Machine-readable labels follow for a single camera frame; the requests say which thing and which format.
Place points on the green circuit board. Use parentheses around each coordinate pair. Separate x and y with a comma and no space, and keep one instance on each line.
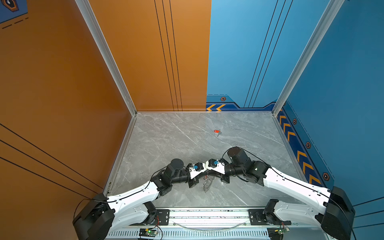
(148,234)
(277,233)

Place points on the left green circuit board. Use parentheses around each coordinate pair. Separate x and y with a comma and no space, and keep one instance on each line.
(148,234)

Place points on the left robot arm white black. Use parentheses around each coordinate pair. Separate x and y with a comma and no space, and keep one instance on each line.
(102,215)

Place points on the corner aluminium post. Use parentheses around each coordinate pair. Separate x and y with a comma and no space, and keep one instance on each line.
(101,42)
(318,34)

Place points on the right corner aluminium post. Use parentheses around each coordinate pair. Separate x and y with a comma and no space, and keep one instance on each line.
(318,34)

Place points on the aluminium front rail frame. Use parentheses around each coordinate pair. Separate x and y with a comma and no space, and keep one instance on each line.
(225,223)

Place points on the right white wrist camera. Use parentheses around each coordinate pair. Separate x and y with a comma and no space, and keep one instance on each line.
(216,166)

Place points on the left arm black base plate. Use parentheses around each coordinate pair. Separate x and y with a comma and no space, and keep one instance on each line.
(161,218)

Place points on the left corner aluminium post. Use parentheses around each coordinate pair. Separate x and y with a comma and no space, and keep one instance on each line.
(101,42)

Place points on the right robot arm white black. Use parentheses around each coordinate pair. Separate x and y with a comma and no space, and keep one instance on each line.
(330,210)

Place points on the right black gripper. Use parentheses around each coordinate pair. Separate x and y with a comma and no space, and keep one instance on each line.
(222,177)

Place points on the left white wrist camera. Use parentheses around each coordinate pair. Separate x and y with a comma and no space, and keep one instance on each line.
(196,169)

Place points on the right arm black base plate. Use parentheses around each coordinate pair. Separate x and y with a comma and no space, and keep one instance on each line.
(259,217)

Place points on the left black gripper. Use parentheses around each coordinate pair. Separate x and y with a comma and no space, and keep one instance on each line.
(195,180)

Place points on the right green circuit board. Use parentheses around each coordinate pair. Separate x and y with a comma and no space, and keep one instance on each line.
(277,233)

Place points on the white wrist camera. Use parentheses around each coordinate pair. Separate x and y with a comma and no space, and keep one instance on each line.
(196,169)
(216,166)

